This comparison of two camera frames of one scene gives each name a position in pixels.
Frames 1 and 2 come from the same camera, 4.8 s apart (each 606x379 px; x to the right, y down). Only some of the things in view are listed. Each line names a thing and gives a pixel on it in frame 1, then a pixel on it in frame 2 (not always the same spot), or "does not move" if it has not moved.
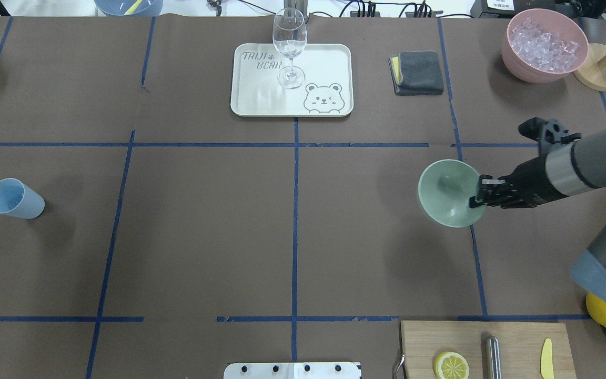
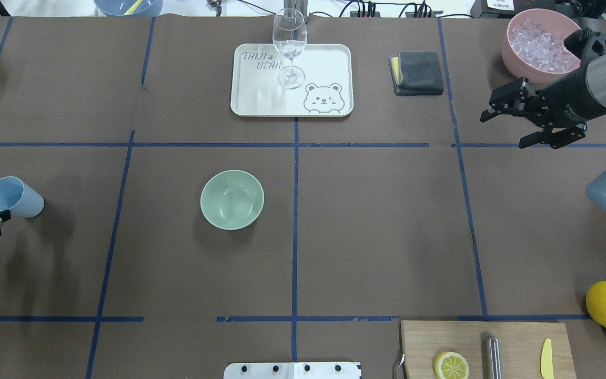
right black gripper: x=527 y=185 to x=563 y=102
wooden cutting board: x=521 y=345 does not move
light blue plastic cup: x=11 y=197 does not move
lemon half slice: x=450 y=365 does not move
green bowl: x=445 y=188 to x=232 y=200
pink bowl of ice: x=543 y=46 does not move
